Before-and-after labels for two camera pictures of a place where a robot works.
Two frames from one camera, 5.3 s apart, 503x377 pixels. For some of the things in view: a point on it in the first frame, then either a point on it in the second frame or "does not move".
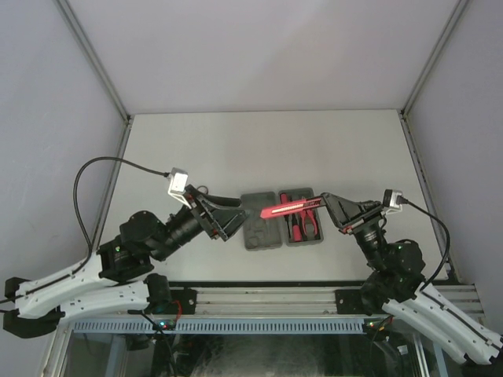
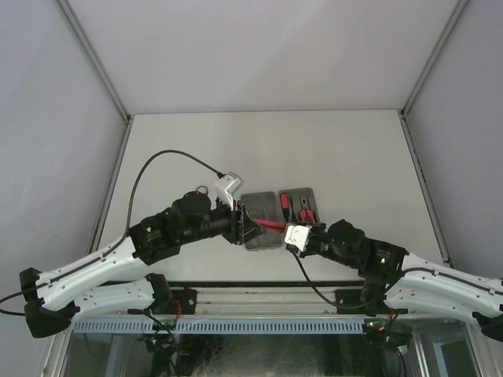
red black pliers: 311,215 does not move
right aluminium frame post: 449,272 does not move
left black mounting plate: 187,298 does not move
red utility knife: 286,208 to 271,226
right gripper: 357,215 to 321,228
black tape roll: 204,187 does not move
